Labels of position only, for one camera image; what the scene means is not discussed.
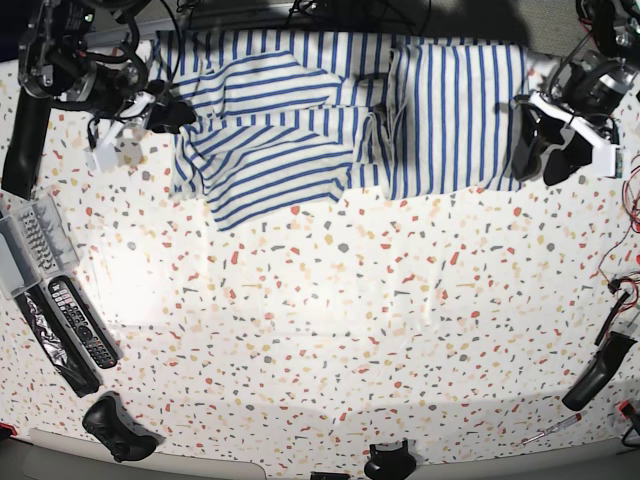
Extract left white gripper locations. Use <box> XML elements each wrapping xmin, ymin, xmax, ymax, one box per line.
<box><xmin>511</xmin><ymin>91</ymin><xmax>619</xmax><ymax>186</ymax></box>

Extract black TV remote control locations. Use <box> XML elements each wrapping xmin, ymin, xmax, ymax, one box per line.
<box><xmin>47</xmin><ymin>275</ymin><xmax>119</xmax><ymax>369</ymax></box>

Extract red clip edge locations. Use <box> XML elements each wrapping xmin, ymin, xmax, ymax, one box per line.
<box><xmin>619</xmin><ymin>401</ymin><xmax>635</xmax><ymax>416</ymax></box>
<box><xmin>0</xmin><ymin>423</ymin><xmax>16</xmax><ymax>440</ymax></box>

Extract clear plastic bit case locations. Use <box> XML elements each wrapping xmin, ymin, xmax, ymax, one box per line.
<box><xmin>1</xmin><ymin>194</ymin><xmax>79</xmax><ymax>300</ymax></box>

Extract black game controller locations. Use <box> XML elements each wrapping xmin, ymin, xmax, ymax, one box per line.
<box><xmin>82</xmin><ymin>396</ymin><xmax>158</xmax><ymax>463</ymax></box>

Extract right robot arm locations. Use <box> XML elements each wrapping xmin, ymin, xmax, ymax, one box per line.
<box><xmin>4</xmin><ymin>1</ymin><xmax>196</xmax><ymax>178</ymax></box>

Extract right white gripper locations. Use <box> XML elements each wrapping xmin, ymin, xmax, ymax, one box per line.
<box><xmin>85</xmin><ymin>92</ymin><xmax>197</xmax><ymax>171</ymax></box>

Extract red and black wires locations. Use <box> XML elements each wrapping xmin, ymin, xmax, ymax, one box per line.
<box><xmin>597</xmin><ymin>154</ymin><xmax>640</xmax><ymax>291</ymax></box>

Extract red-tipped screwdriver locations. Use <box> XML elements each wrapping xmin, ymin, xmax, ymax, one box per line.
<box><xmin>520</xmin><ymin>412</ymin><xmax>584</xmax><ymax>445</ymax></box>

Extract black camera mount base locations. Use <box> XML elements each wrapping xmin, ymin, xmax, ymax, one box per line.
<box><xmin>364</xmin><ymin>439</ymin><xmax>417</xmax><ymax>480</ymax></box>

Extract blue white striped t-shirt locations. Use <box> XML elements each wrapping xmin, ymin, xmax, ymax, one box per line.
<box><xmin>151</xmin><ymin>30</ymin><xmax>529</xmax><ymax>231</ymax></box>

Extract red clip left edge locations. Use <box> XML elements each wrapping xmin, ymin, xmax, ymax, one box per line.
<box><xmin>0</xmin><ymin>423</ymin><xmax>16</xmax><ymax>440</ymax></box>

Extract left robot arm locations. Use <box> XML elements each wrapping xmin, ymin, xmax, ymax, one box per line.
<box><xmin>511</xmin><ymin>1</ymin><xmax>639</xmax><ymax>186</ymax></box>

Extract black handle grip right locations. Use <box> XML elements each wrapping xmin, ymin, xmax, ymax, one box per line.
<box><xmin>562</xmin><ymin>332</ymin><xmax>637</xmax><ymax>412</ymax></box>

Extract black tube cover left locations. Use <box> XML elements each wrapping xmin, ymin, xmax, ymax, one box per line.
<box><xmin>1</xmin><ymin>88</ymin><xmax>51</xmax><ymax>201</ymax></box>

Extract red clip right edge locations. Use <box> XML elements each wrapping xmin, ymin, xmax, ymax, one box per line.
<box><xmin>619</xmin><ymin>401</ymin><xmax>635</xmax><ymax>416</ymax></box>

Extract black strap with cable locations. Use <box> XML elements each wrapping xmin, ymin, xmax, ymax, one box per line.
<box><xmin>593</xmin><ymin>290</ymin><xmax>632</xmax><ymax>346</ymax></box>

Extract black foil-wrapped bar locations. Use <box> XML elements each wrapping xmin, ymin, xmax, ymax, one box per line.
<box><xmin>15</xmin><ymin>286</ymin><xmax>101</xmax><ymax>398</ymax></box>

